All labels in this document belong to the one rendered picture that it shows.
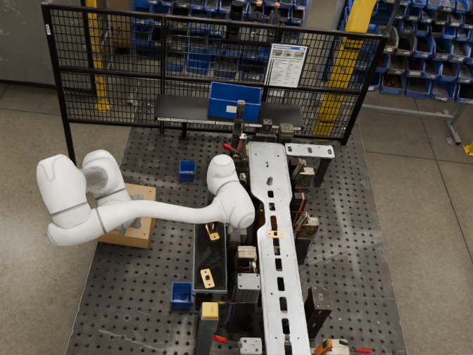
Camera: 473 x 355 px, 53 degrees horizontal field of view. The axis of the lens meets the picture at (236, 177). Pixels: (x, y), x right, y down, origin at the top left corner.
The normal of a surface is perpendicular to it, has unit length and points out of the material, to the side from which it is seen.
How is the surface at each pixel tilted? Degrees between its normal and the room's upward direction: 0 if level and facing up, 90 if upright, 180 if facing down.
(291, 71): 90
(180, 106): 0
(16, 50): 92
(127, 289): 0
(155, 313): 0
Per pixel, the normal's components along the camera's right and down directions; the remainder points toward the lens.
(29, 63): -0.02, 0.79
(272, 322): 0.12, -0.68
